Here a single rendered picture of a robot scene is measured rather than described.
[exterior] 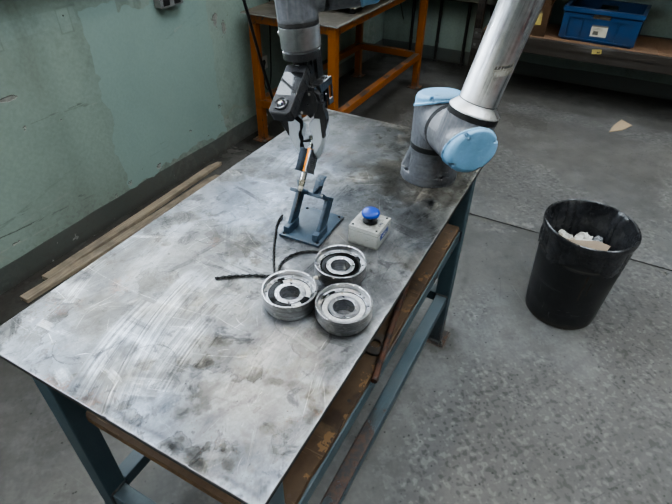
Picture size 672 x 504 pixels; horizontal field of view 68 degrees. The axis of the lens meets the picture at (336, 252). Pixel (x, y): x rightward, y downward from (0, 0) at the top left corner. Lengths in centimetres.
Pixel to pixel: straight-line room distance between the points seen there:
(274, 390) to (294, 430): 8
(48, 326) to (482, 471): 127
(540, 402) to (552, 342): 30
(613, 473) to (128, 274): 151
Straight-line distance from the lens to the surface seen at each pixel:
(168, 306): 100
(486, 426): 182
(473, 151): 116
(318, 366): 86
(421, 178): 132
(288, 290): 97
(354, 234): 109
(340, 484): 138
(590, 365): 213
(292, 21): 96
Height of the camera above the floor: 147
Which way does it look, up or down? 38 degrees down
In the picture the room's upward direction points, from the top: 1 degrees clockwise
